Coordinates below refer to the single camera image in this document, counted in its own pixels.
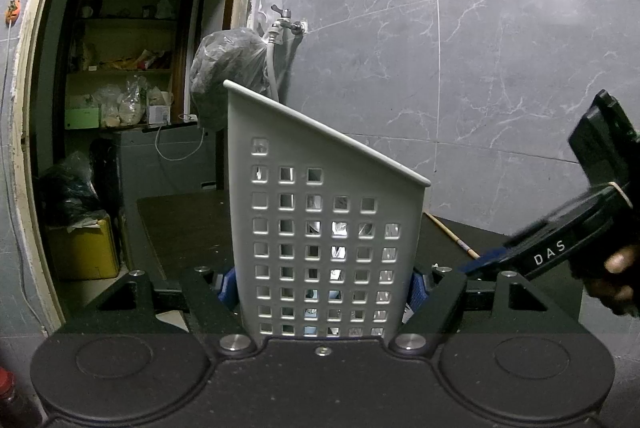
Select grey metal cabinet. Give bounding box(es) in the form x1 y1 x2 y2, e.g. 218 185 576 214
111 125 221 195

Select yellow box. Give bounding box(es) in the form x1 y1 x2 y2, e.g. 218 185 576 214
47 215 122 281

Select plain wooden chopstick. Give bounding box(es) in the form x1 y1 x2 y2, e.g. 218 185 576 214
424 212 482 259

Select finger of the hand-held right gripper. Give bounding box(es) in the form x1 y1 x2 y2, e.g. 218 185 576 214
461 234 532 283

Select wooden door frame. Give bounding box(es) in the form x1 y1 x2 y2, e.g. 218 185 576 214
9 0 273 334

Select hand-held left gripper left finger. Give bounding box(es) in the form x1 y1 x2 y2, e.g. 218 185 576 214
50 266 257 356

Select black plastic floor bag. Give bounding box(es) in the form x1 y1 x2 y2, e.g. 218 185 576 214
39 152 103 226

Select dark hanging plastic bag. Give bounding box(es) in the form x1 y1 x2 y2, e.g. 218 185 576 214
189 28 273 133

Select white cable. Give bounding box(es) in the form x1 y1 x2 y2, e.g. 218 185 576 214
154 113 210 161

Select green box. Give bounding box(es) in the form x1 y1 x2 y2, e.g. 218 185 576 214
66 108 103 129

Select person's right hand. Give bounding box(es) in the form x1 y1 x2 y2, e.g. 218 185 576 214
600 244 640 316

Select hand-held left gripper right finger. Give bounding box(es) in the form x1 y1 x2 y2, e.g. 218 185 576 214
392 265 591 356

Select wooden shelf unit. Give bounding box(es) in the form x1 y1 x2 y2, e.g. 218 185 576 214
62 0 202 131

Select clear plastic food bags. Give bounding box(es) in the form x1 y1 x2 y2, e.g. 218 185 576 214
92 75 173 129

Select grey wall cable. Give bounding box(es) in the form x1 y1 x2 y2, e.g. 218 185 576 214
0 22 36 313

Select grey perforated utensil basket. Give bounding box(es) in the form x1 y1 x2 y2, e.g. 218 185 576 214
222 80 432 341

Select metal wall faucet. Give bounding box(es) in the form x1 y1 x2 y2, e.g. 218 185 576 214
269 5 307 42

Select red bottle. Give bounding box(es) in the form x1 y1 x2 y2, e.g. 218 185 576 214
0 367 36 428

